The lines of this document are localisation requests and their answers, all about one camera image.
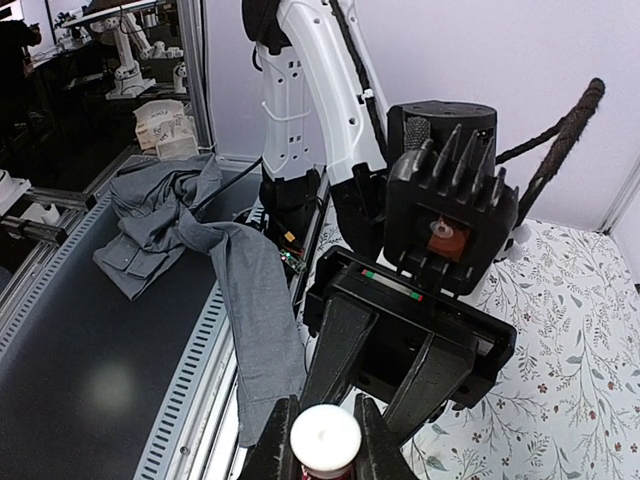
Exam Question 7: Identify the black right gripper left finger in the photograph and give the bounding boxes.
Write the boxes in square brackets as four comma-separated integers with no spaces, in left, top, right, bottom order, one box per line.
[238,396,300,480]

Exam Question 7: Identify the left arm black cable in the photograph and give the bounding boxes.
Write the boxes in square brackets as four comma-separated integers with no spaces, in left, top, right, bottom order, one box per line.
[494,77,607,226]

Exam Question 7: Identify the aluminium front rail frame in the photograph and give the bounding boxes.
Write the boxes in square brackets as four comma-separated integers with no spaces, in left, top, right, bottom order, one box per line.
[1,167,265,479]

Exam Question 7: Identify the white cardboard boxes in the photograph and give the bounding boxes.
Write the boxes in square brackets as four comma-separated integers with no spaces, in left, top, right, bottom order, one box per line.
[134,99,199,160]

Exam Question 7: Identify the background robot arm white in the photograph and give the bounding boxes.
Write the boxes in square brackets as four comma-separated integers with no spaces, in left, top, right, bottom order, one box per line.
[90,11,184,101]

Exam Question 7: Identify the red nail polish bottle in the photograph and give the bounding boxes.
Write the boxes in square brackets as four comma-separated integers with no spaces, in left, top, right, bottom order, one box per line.
[301,464,353,480]

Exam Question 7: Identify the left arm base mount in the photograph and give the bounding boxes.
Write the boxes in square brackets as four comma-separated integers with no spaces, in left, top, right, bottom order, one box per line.
[234,167,320,260]

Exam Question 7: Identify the aluminium corner post left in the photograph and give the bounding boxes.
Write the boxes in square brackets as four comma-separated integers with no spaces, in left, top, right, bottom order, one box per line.
[597,158,640,235]

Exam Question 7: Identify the grey sleeved forearm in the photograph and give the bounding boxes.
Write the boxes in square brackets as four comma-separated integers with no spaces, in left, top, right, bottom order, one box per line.
[93,154,306,448]

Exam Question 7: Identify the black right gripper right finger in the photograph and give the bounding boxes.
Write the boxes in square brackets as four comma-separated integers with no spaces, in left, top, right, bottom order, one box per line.
[354,394,415,480]

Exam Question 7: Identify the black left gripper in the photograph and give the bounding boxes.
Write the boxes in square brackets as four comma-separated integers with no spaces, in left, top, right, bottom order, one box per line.
[300,246,517,440]

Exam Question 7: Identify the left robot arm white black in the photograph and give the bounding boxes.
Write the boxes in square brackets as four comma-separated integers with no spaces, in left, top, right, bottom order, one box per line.
[242,1,518,443]

